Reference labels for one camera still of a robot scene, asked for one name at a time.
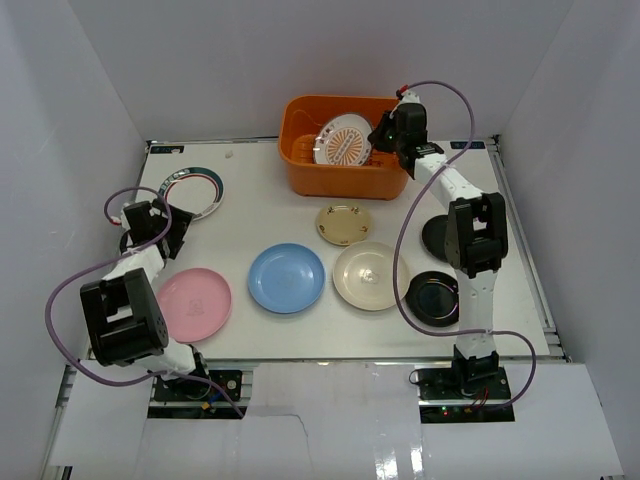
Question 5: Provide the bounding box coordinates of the purple cable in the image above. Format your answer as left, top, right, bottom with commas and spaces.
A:
391, 79, 538, 412
45, 186, 246, 419

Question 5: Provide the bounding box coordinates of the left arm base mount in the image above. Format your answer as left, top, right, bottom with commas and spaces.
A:
147, 369, 248, 420

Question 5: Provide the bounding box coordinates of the orange plastic bin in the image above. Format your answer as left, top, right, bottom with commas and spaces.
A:
278, 95, 409, 200

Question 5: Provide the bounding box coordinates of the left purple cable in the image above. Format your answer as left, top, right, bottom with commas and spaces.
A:
45, 186, 246, 419

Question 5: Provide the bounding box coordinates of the small beige patterned plate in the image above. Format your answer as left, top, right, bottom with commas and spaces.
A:
315, 202, 373, 247

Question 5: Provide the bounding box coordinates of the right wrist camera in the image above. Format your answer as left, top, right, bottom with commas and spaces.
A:
393, 85, 422, 111

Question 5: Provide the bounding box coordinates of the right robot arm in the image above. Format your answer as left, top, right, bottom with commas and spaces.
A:
369, 100, 508, 399

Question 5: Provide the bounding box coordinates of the cream plastic plate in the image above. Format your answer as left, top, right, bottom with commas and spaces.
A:
332, 241, 412, 311

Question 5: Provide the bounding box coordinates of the white plate green rim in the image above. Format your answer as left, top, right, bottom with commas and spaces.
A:
158, 167, 225, 221

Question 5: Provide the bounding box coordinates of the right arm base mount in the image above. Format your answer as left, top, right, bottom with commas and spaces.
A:
408, 367, 515, 425

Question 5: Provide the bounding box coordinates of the glossy black plate front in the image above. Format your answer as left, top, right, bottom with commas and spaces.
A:
405, 271, 459, 328

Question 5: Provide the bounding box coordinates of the pink plastic plate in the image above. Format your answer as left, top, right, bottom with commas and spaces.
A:
156, 268, 232, 344

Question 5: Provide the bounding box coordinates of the blue plastic plate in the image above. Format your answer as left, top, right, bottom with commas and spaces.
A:
247, 243, 326, 314

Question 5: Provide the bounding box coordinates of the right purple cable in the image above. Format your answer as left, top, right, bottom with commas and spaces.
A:
391, 79, 538, 412

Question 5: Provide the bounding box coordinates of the white plate orange sunburst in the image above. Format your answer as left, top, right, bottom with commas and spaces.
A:
312, 112, 373, 167

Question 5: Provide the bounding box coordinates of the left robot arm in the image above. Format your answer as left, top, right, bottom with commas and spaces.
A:
80, 200, 212, 399

